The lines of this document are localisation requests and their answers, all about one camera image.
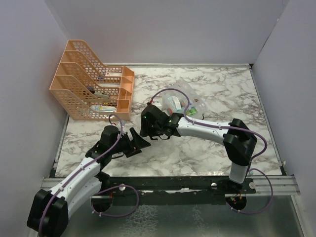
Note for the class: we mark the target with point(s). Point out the tube package in organizer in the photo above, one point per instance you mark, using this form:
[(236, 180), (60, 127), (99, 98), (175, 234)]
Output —
[(102, 108)]

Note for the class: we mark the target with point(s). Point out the clear medicine kit box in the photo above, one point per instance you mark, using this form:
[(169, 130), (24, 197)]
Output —
[(184, 87)]

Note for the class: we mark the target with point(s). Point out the small green box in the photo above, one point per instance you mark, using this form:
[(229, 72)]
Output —
[(191, 112)]

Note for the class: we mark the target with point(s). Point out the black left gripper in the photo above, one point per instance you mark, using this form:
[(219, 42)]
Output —
[(135, 145)]

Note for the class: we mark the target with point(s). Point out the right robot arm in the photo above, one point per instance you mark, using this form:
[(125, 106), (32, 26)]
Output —
[(235, 136)]

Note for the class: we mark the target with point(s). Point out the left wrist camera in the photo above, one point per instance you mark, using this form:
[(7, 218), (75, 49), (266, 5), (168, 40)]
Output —
[(118, 124)]

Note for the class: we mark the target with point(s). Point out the clear teal pad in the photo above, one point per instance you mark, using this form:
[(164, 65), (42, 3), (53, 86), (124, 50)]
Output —
[(176, 102)]

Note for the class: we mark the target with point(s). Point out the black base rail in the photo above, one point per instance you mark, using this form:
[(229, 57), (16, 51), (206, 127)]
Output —
[(178, 190)]

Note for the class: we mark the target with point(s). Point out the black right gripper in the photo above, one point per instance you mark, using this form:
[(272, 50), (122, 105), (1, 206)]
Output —
[(145, 131)]

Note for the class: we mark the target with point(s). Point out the clear compartment tray insert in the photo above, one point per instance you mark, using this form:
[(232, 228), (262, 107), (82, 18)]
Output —
[(200, 106)]

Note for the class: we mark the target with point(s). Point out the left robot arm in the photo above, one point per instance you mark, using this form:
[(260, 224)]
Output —
[(51, 210)]

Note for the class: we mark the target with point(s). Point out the stapler in organizer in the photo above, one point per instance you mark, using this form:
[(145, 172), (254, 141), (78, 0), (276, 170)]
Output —
[(97, 94)]

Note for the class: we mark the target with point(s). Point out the orange plastic file organizer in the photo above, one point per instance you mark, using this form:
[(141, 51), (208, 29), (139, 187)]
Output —
[(79, 71)]

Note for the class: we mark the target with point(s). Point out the red white box in organizer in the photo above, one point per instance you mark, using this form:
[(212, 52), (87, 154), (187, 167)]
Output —
[(113, 74)]

